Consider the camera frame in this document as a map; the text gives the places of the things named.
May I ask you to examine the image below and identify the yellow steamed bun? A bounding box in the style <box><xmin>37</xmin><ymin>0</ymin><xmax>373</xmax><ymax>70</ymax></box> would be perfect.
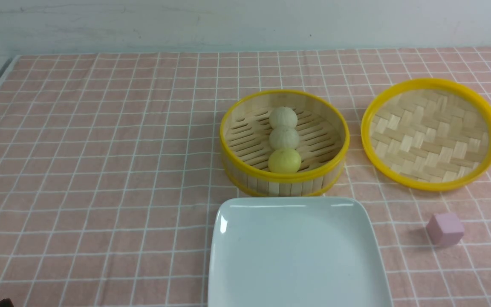
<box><xmin>268</xmin><ymin>148</ymin><xmax>302</xmax><ymax>174</ymax></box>

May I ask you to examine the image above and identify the white steamed bun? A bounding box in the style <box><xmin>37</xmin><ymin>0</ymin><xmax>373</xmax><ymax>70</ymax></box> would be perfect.
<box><xmin>269</xmin><ymin>106</ymin><xmax>298</xmax><ymax>129</ymax></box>
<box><xmin>269</xmin><ymin>126</ymin><xmax>300</xmax><ymax>150</ymax></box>

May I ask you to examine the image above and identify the white square plate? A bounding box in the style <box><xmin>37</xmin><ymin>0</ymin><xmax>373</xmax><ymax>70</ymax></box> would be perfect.
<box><xmin>207</xmin><ymin>197</ymin><xmax>393</xmax><ymax>307</ymax></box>

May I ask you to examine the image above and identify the yellow-rimmed bamboo steamer basket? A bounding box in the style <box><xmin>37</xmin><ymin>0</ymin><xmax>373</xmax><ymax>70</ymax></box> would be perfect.
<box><xmin>220</xmin><ymin>89</ymin><xmax>349</xmax><ymax>197</ymax></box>

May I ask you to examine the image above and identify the pink checkered tablecloth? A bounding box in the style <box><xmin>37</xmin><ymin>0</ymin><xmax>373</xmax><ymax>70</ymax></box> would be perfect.
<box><xmin>0</xmin><ymin>47</ymin><xmax>491</xmax><ymax>307</ymax></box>

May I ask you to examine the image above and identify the yellow-rimmed woven steamer lid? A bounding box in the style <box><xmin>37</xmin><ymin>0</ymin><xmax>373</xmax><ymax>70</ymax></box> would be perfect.
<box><xmin>361</xmin><ymin>78</ymin><xmax>491</xmax><ymax>191</ymax></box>

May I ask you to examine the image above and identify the pink cube block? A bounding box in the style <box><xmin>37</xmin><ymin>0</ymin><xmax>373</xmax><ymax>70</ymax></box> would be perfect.
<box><xmin>425</xmin><ymin>212</ymin><xmax>465</xmax><ymax>247</ymax></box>

